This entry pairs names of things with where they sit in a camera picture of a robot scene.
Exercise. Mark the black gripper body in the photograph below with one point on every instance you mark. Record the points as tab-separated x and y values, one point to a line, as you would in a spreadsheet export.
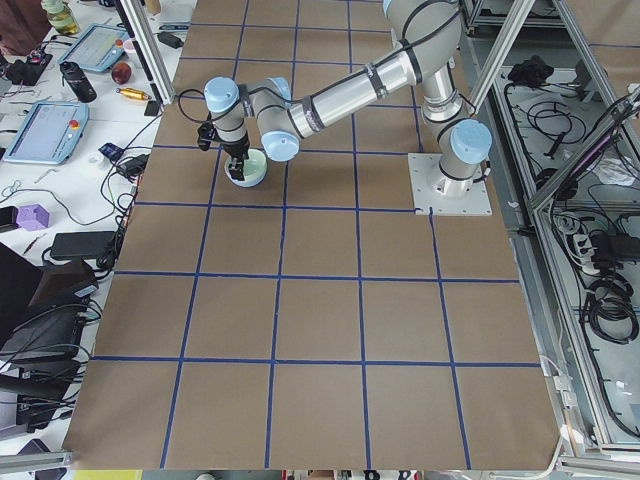
236	149

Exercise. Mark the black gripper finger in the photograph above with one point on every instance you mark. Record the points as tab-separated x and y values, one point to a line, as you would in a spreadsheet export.
232	166
239	170

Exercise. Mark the green ceramic bowl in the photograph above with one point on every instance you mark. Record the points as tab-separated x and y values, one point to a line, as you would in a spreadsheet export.
255	160

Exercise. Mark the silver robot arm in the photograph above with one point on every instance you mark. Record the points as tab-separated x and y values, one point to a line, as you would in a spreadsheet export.
428	33

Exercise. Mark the blue ceramic bowl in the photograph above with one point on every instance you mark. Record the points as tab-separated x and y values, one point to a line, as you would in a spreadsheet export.
251	178

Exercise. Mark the red apple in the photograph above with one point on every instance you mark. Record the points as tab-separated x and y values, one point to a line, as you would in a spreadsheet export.
121	73

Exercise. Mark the pink lidded cup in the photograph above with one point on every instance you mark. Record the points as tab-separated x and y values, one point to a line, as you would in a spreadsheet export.
129	48

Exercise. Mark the black water bottle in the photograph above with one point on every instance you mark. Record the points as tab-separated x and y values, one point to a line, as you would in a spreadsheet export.
77	80

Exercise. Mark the far blue teach pendant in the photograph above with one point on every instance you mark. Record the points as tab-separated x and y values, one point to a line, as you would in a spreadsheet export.
97	49

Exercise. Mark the blue teach pendant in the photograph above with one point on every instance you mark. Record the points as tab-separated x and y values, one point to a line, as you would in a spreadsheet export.
97	49
49	133

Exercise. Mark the black power adapter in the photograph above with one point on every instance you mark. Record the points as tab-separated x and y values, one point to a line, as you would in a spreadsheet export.
81	245

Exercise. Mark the near blue teach pendant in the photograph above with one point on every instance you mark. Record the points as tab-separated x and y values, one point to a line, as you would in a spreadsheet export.
49	133

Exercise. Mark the purple plastic block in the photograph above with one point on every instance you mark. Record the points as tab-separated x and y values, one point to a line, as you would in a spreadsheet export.
33	217

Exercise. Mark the aluminium frame post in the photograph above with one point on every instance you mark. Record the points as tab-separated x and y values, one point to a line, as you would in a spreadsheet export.
134	17

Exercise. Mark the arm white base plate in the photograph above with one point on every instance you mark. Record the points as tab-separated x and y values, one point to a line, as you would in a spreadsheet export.
435	193

